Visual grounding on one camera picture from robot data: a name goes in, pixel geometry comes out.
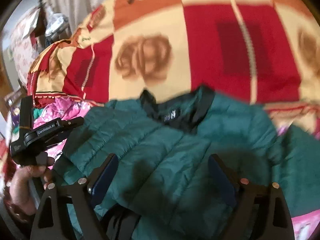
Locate dark green puffer jacket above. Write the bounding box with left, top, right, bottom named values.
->
left=53, top=86, right=319, bottom=239

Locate person's left hand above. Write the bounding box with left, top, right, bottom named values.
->
left=9, top=157, right=55, bottom=216

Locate pink penguin fleece blanket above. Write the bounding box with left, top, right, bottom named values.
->
left=32, top=97, right=106, bottom=165

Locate floral covered bundle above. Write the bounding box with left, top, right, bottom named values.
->
left=10, top=7, right=40, bottom=85

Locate clear plastic bag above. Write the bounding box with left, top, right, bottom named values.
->
left=45, top=5, right=69, bottom=37

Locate red cream rose blanket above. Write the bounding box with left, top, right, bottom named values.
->
left=27, top=0, right=319, bottom=135

